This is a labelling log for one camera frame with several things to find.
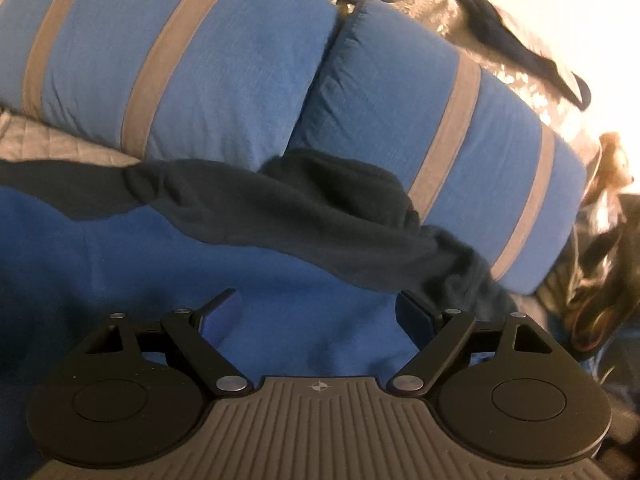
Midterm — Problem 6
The navy garment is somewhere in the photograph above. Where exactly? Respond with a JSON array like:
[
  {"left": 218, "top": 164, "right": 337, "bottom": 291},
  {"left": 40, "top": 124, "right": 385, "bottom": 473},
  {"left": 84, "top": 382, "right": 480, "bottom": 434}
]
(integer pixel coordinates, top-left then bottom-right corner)
[{"left": 407, "top": 0, "right": 592, "bottom": 111}]

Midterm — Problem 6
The blue pillow with grey stripes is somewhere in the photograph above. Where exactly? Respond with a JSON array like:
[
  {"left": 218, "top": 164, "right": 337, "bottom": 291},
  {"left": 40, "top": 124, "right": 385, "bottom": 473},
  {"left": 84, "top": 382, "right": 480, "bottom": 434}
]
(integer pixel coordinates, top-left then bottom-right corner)
[
  {"left": 0, "top": 0, "right": 342, "bottom": 162},
  {"left": 287, "top": 0, "right": 588, "bottom": 296}
]

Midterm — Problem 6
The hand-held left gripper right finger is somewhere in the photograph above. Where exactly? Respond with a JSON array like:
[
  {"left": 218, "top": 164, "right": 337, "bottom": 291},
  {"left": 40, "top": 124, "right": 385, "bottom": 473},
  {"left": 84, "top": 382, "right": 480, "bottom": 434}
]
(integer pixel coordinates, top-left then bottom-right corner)
[{"left": 392, "top": 289, "right": 558, "bottom": 396}]

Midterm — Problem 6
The blue fleece blanket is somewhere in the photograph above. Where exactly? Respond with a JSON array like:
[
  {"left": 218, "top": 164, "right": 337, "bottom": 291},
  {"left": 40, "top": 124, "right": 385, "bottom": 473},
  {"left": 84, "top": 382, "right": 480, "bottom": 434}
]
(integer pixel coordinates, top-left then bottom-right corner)
[{"left": 0, "top": 149, "right": 521, "bottom": 467}]

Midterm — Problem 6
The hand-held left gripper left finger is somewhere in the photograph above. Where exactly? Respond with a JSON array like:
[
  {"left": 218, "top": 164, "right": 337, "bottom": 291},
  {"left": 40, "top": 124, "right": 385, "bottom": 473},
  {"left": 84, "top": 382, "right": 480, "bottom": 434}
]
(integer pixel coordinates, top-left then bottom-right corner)
[{"left": 80, "top": 288, "right": 249, "bottom": 395}]

